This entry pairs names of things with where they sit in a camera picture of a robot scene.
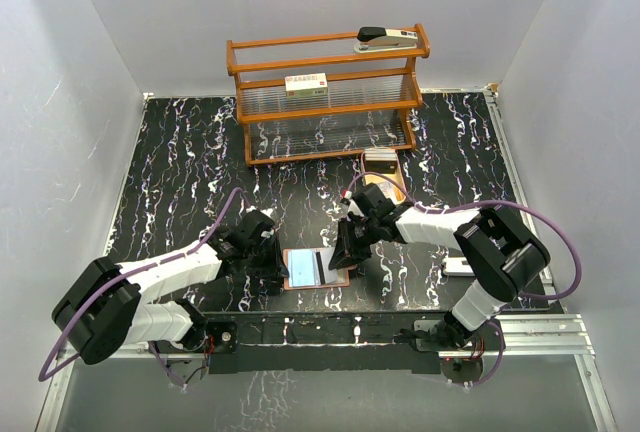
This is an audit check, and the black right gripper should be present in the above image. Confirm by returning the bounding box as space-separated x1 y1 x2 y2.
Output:
330 215 381 269

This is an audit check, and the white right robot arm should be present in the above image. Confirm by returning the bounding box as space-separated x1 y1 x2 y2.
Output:
329 184 550 349

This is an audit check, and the stack of cards in tray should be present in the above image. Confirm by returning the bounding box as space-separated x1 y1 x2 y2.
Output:
362 148 398 175

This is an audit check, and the tan oval plastic tray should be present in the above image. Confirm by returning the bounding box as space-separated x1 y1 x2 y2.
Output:
360 153 406 204

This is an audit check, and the white staples box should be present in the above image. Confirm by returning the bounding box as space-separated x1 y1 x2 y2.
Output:
284 73 328 99

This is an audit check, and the black and white stapler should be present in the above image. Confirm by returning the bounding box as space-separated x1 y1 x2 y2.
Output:
354 26 418 54

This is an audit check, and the wooden three-tier shelf rack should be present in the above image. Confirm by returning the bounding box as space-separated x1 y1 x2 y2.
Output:
226 23 431 166

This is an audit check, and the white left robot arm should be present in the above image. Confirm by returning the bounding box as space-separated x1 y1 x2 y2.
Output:
51 210 288 365

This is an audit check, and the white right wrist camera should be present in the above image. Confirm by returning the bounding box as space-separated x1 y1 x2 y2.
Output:
340 190 363 216

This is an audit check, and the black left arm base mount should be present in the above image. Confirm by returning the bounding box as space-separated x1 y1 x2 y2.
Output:
203 320 238 358

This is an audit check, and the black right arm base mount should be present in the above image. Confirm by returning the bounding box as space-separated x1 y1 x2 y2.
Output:
396 320 471 352

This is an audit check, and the pink leather card holder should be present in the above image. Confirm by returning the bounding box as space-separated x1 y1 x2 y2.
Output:
283 248 355 290

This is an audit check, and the small white flat device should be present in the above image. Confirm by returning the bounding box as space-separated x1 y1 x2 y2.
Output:
442 257 474 277

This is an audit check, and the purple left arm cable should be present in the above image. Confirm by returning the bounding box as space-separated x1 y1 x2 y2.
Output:
38 187 251 382

